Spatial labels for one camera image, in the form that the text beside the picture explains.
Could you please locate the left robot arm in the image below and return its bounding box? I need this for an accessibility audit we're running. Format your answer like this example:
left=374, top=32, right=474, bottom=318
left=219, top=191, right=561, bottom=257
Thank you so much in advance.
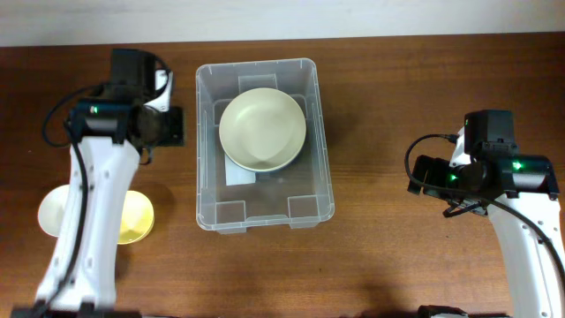
left=11, top=99, right=185, bottom=317

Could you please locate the clear plastic storage bin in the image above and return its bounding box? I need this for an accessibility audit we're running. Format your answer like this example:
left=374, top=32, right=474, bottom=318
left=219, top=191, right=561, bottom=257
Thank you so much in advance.
left=196, top=57, right=335, bottom=234

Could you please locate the yellow cup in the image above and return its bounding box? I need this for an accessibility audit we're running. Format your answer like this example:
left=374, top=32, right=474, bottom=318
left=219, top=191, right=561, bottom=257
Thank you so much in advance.
left=117, top=191, right=154, bottom=245

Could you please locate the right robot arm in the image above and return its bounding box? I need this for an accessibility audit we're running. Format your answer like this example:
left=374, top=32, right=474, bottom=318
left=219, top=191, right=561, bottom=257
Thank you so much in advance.
left=405, top=151, right=564, bottom=317

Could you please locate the cream white cup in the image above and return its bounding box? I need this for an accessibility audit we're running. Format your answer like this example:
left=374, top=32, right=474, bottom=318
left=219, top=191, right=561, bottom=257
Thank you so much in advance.
left=37, top=185, right=70, bottom=237

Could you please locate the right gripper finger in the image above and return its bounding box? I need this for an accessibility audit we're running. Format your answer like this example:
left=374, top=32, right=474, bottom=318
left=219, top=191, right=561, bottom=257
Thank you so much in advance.
left=442, top=199, right=484, bottom=218
left=407, top=155, right=431, bottom=195

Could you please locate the beige bowl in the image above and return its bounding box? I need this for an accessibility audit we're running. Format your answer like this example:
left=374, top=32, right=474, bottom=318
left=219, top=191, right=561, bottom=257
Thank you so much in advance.
left=218, top=87, right=306, bottom=169

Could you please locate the dark blue bowl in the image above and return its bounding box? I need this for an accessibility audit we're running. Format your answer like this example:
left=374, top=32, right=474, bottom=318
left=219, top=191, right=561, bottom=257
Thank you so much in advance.
left=227, top=145, right=305, bottom=174

